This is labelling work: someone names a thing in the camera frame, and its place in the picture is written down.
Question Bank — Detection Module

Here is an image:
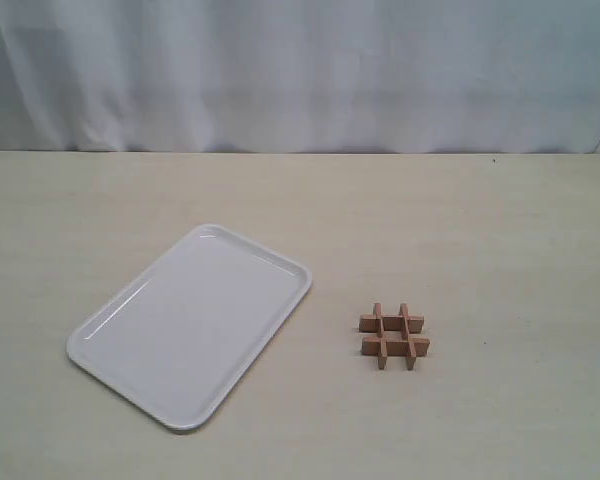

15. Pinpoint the white plastic tray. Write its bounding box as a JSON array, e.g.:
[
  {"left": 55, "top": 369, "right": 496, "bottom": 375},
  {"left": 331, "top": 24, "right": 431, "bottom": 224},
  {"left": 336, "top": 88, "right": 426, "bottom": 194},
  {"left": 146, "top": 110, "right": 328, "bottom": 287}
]
[{"left": 66, "top": 224, "right": 312, "bottom": 431}]

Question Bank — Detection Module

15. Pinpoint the white curtain backdrop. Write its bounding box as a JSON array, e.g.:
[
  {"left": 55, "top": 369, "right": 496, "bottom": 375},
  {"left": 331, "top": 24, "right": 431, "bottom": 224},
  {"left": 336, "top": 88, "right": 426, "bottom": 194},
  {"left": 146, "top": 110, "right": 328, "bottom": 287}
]
[{"left": 0, "top": 1, "right": 600, "bottom": 153}]

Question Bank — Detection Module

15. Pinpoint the wooden notched piece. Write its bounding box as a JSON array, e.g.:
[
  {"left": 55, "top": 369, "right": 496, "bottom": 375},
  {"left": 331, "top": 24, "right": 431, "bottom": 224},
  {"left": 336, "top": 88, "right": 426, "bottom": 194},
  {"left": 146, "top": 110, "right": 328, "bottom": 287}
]
[
  {"left": 358, "top": 314, "right": 424, "bottom": 334},
  {"left": 361, "top": 335, "right": 430, "bottom": 357},
  {"left": 399, "top": 303, "right": 429, "bottom": 371},
  {"left": 373, "top": 303, "right": 388, "bottom": 370}
]

